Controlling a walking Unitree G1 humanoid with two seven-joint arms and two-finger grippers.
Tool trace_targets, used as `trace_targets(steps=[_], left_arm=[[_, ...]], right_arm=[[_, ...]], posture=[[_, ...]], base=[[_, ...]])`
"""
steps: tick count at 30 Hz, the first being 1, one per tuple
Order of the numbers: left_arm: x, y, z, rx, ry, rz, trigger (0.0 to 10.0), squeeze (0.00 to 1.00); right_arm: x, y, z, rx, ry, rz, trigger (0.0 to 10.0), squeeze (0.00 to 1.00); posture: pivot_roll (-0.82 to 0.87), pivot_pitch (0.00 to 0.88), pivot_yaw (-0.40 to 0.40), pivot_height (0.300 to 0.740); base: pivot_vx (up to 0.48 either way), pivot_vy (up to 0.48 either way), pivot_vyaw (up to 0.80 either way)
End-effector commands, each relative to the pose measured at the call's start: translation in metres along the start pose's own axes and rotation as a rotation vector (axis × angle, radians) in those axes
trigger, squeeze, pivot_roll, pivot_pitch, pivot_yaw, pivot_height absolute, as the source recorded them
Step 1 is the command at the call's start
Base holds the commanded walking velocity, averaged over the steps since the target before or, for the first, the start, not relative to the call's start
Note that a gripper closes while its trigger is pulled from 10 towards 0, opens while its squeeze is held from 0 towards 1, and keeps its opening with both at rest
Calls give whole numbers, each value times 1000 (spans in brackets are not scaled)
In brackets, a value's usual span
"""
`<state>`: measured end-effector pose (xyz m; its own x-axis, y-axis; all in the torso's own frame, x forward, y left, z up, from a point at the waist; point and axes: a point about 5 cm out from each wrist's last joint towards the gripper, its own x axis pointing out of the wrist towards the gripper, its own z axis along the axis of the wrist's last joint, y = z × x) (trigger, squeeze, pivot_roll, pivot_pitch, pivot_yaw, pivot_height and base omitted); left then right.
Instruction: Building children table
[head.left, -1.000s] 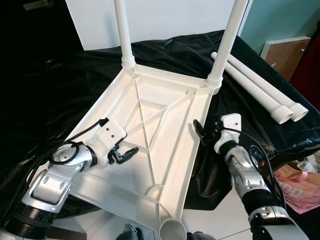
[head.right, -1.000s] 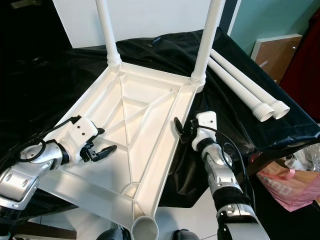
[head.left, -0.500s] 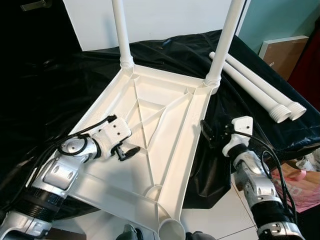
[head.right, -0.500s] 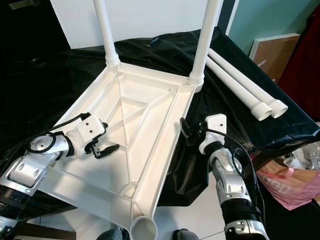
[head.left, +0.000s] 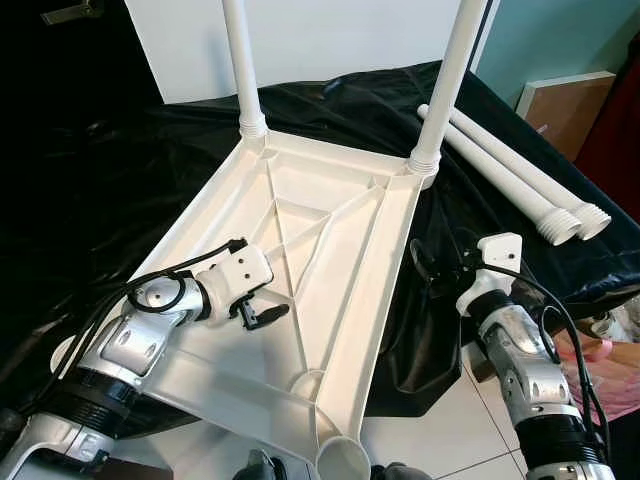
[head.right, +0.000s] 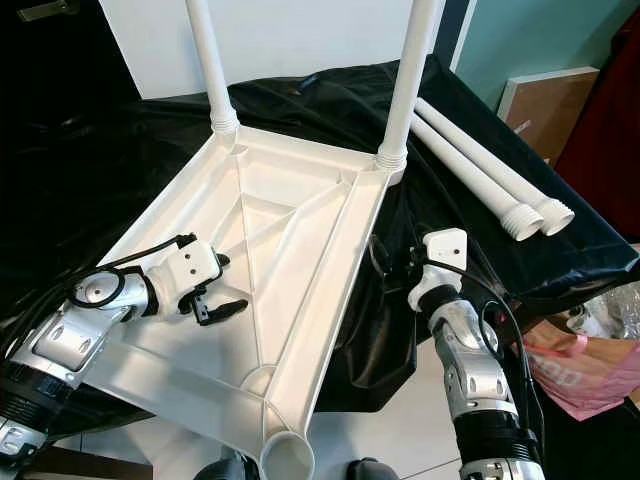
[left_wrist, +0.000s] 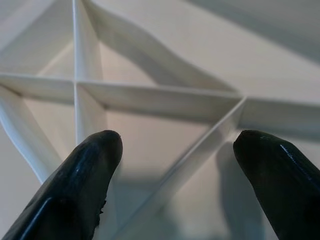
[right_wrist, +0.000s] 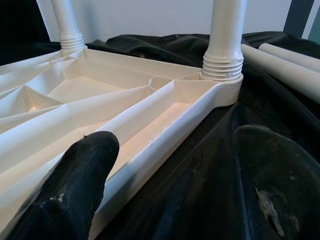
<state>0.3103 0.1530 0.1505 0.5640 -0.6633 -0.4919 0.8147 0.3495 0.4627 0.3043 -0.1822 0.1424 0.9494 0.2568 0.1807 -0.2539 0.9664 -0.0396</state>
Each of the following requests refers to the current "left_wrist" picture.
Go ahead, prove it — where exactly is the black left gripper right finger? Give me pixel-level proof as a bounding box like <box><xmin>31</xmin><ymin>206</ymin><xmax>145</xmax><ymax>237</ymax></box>
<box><xmin>232</xmin><ymin>129</ymin><xmax>320</xmax><ymax>240</ymax></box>

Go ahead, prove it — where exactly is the white plastic table top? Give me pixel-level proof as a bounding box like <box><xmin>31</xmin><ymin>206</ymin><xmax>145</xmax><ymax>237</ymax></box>
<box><xmin>0</xmin><ymin>0</ymin><xmax>320</xmax><ymax>240</ymax></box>

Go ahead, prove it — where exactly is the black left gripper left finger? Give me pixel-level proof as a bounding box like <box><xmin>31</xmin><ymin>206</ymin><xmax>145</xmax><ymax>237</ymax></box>
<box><xmin>0</xmin><ymin>129</ymin><xmax>124</xmax><ymax>240</ymax></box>

